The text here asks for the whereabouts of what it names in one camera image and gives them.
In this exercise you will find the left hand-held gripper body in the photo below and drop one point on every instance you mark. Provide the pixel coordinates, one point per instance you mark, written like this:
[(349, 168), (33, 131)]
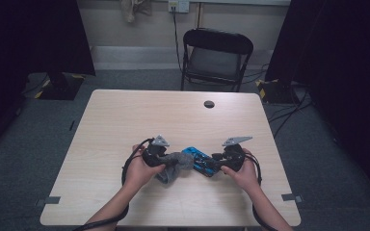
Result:
[(155, 154)]

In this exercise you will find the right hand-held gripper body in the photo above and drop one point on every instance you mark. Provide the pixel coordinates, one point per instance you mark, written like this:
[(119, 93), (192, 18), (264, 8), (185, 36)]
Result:
[(234, 157)]

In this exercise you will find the blue toy car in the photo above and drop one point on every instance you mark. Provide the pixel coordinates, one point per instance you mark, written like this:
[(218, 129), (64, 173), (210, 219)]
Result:
[(202, 162)]

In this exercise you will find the grey sock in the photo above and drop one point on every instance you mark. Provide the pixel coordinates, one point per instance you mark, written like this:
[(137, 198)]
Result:
[(175, 165)]

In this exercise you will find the person's right hand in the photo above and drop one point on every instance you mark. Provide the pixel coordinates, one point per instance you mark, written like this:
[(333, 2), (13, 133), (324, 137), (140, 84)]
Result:
[(245, 176)]

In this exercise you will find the person's left hand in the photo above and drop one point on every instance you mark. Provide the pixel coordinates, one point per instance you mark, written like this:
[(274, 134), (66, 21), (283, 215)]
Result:
[(139, 174)]

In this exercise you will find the grey tape strip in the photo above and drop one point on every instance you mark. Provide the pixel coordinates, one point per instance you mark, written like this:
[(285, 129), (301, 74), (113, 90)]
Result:
[(49, 200), (290, 197)]

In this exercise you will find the black stand base yellow tape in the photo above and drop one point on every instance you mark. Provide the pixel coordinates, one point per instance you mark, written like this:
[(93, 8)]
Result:
[(276, 91)]

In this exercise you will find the small black floor strip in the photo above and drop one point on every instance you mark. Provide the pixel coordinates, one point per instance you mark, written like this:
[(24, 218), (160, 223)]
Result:
[(72, 125)]

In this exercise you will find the black folding chair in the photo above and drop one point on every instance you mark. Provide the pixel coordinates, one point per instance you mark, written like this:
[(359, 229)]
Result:
[(216, 57)]

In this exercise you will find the black curtain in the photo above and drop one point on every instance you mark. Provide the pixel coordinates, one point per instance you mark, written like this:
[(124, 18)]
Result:
[(343, 64), (29, 48)]

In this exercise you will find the beige hanging cloth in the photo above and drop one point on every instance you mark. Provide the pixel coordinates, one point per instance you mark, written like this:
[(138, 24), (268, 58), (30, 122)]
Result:
[(135, 9)]

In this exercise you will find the thin dark wall conduit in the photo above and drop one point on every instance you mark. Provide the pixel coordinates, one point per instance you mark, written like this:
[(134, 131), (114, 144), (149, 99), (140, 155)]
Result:
[(199, 14)]

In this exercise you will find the white wall socket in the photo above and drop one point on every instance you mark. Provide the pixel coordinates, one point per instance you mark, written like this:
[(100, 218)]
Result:
[(179, 5)]

